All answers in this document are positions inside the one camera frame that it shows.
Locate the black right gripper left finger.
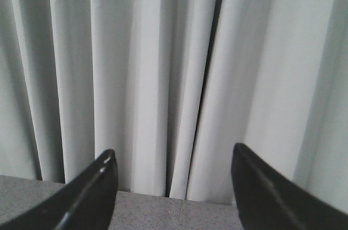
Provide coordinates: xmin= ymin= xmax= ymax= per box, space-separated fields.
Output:
xmin=1 ymin=150 xmax=117 ymax=229

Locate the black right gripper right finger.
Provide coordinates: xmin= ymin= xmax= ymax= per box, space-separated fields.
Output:
xmin=231 ymin=143 xmax=344 ymax=229

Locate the pale grey pleated curtain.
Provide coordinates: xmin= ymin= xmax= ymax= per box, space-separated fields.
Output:
xmin=1 ymin=0 xmax=347 ymax=211

